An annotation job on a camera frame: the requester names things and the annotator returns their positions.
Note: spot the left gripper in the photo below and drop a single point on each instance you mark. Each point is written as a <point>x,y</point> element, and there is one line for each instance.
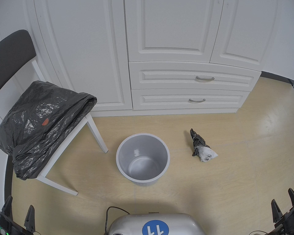
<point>11,227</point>

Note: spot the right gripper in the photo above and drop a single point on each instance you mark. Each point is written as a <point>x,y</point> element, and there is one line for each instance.
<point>288,225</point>

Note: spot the black plastic bag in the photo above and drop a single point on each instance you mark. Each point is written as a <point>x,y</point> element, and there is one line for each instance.
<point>41,110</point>

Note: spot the black plastic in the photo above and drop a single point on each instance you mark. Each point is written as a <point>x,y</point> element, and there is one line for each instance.
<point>197,138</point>

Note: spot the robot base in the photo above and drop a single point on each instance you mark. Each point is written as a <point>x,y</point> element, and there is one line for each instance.
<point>137,222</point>

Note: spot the white trash bin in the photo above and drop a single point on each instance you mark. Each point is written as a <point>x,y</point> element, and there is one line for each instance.
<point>142,146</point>

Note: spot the white chair dark grey seat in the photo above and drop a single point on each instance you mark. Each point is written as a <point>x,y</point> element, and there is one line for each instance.
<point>13,50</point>

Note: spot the white wardrobe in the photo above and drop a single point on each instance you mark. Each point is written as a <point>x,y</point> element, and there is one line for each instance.
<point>91,46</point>

